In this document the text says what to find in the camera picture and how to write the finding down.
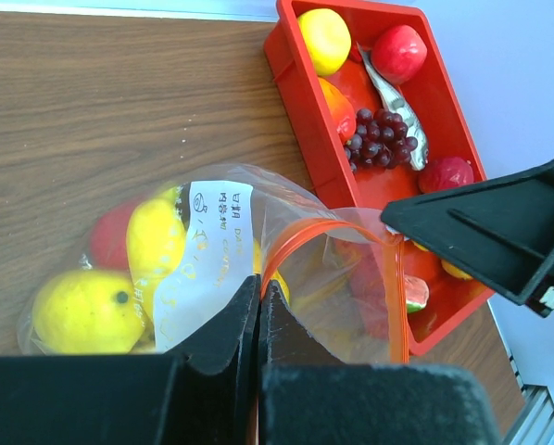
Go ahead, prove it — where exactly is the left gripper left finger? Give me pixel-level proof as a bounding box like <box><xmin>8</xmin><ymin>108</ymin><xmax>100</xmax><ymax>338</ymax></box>
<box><xmin>0</xmin><ymin>276</ymin><xmax>259</xmax><ymax>444</ymax></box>

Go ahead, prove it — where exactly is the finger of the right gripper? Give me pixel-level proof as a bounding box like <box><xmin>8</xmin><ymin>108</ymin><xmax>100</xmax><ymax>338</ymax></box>
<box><xmin>381</xmin><ymin>159</ymin><xmax>554</xmax><ymax>317</ymax></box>

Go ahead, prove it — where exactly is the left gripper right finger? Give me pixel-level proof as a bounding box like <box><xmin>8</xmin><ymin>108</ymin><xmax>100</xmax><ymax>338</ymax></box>
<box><xmin>258</xmin><ymin>283</ymin><xmax>502</xmax><ymax>444</ymax></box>

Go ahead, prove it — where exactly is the clear zip top bag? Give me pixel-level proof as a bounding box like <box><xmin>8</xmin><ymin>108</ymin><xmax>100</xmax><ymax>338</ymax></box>
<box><xmin>17</xmin><ymin>164</ymin><xmax>409</xmax><ymax>363</ymax></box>

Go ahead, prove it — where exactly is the yellow bell pepper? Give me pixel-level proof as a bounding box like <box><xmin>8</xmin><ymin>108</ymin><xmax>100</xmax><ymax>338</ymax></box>
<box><xmin>126</xmin><ymin>186</ymin><xmax>186</xmax><ymax>303</ymax></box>

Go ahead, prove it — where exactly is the red apple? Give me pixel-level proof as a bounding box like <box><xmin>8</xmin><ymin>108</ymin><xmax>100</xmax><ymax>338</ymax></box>
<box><xmin>371</xmin><ymin>25</ymin><xmax>428</xmax><ymax>85</ymax></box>
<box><xmin>89</xmin><ymin>198</ymin><xmax>141</xmax><ymax>271</ymax></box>

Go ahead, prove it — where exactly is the orange yellow fruit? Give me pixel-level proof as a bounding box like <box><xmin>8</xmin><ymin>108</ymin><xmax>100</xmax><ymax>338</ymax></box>
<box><xmin>441</xmin><ymin>260</ymin><xmax>472</xmax><ymax>281</ymax></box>

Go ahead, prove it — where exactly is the red strawberry toy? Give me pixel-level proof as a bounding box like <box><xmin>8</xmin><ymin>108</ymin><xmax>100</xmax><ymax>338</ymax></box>
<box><xmin>418</xmin><ymin>157</ymin><xmax>474</xmax><ymax>194</ymax></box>

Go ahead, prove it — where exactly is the watermelon slice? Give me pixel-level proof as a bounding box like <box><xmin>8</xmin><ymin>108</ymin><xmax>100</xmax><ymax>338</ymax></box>
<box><xmin>404</xmin><ymin>275</ymin><xmax>430</xmax><ymax>313</ymax></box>

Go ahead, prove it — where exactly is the purple grape bunch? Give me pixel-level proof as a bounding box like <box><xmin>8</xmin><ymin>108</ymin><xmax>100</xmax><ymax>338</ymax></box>
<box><xmin>344</xmin><ymin>108</ymin><xmax>428</xmax><ymax>173</ymax></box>

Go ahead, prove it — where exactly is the silver toy fish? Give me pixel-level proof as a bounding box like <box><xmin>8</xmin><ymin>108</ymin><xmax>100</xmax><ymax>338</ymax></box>
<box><xmin>356</xmin><ymin>44</ymin><xmax>429</xmax><ymax>171</ymax></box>

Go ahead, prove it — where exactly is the red plastic bin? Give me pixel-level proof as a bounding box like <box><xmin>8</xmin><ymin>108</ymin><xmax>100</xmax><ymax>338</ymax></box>
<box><xmin>262</xmin><ymin>0</ymin><xmax>497</xmax><ymax>357</ymax></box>

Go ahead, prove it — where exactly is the small red tomato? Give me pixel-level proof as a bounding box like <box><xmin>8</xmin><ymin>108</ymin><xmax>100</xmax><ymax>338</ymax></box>
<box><xmin>319</xmin><ymin>78</ymin><xmax>357</xmax><ymax>144</ymax></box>

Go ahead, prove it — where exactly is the yellow lemon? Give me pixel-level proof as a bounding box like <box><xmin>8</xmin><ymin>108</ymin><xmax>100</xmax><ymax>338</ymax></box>
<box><xmin>297</xmin><ymin>8</ymin><xmax>351</xmax><ymax>77</ymax></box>

